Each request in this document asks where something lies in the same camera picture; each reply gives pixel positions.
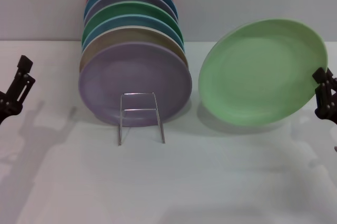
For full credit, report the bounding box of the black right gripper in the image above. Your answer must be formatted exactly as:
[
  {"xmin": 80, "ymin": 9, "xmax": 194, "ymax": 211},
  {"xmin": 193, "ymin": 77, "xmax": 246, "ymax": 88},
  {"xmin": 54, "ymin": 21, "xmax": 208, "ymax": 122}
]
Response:
[{"xmin": 312, "ymin": 67, "xmax": 337, "ymax": 125}]

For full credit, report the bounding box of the metal wire plate rack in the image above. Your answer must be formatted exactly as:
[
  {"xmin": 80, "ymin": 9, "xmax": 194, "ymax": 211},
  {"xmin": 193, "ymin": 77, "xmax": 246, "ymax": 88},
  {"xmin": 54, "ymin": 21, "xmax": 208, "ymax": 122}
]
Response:
[{"xmin": 117, "ymin": 91, "xmax": 166, "ymax": 146}]

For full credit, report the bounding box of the tan beige plate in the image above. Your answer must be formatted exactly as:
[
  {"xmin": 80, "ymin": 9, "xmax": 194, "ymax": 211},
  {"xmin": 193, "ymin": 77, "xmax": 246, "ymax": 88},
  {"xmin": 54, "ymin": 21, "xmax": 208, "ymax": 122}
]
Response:
[{"xmin": 79, "ymin": 26, "xmax": 189, "ymax": 74}]

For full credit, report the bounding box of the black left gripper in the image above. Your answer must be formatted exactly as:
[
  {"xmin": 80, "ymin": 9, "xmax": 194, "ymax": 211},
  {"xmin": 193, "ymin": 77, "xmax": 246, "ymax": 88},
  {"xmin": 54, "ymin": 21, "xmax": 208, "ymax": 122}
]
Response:
[{"xmin": 0, "ymin": 55, "xmax": 36, "ymax": 126}]

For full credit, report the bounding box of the light green plate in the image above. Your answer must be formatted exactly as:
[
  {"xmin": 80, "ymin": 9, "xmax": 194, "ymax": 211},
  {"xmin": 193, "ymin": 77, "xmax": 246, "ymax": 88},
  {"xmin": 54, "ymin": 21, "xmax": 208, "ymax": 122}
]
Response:
[{"xmin": 199, "ymin": 18, "xmax": 329, "ymax": 126}]

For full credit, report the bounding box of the dark green plate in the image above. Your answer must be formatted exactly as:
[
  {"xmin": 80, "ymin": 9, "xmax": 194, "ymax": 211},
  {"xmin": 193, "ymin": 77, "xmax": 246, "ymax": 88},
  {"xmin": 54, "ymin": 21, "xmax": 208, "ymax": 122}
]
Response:
[{"xmin": 81, "ymin": 1, "xmax": 183, "ymax": 45}]

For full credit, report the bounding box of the lavender plate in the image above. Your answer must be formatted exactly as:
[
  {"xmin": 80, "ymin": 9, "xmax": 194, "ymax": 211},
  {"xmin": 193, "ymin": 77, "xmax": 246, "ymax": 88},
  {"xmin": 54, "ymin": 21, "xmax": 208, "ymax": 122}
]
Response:
[{"xmin": 77, "ymin": 41, "xmax": 193, "ymax": 127}]

